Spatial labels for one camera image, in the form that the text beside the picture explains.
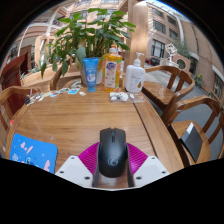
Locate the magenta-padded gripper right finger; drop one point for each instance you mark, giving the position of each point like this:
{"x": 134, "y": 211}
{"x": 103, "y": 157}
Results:
{"x": 150, "y": 170}

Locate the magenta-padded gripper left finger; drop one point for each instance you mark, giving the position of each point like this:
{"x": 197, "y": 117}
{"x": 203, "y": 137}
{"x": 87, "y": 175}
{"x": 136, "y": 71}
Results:
{"x": 75, "y": 170}

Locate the black computer mouse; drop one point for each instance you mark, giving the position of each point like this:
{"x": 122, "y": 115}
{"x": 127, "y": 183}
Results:
{"x": 112, "y": 153}

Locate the blue printed mouse pad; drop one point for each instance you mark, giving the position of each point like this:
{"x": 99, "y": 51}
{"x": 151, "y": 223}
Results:
{"x": 31, "y": 150}

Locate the black notebook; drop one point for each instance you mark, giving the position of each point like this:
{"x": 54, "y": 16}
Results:
{"x": 192, "y": 141}

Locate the clear pouch with white earbuds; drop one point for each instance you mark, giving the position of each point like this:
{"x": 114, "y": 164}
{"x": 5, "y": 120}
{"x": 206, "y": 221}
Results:
{"x": 118, "y": 96}

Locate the bunch of keys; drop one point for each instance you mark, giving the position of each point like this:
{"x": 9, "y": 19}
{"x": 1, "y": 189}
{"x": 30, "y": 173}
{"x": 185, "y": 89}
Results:
{"x": 33, "y": 99}

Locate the white pump bottle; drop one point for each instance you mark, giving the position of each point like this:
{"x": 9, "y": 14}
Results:
{"x": 134, "y": 78}

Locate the blue squeeze tube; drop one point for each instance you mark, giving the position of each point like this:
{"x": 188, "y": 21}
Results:
{"x": 90, "y": 73}

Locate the yellow dish soap bottle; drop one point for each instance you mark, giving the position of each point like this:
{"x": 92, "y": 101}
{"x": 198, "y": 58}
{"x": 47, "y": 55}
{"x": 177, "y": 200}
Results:
{"x": 111, "y": 71}

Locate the white abstract sculpture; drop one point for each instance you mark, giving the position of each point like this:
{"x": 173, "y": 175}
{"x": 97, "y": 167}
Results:
{"x": 171, "y": 50}

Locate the green plant in white pot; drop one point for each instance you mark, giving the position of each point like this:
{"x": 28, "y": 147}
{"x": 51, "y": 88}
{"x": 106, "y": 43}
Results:
{"x": 96, "y": 33}

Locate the dark red wooden pedestal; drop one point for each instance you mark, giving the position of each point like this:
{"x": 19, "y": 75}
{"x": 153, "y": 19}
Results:
{"x": 13, "y": 75}

